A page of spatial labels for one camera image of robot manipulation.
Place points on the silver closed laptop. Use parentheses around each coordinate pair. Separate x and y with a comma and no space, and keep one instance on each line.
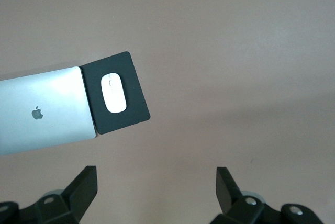
(60,98)

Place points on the black mouse pad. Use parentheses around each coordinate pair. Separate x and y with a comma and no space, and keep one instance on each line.
(136,103)

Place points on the white computer mouse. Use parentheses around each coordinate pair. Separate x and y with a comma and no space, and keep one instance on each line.
(113,95)

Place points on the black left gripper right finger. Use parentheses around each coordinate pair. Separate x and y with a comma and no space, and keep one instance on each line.
(227,192)

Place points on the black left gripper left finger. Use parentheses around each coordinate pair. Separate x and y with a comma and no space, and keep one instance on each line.
(78,195)

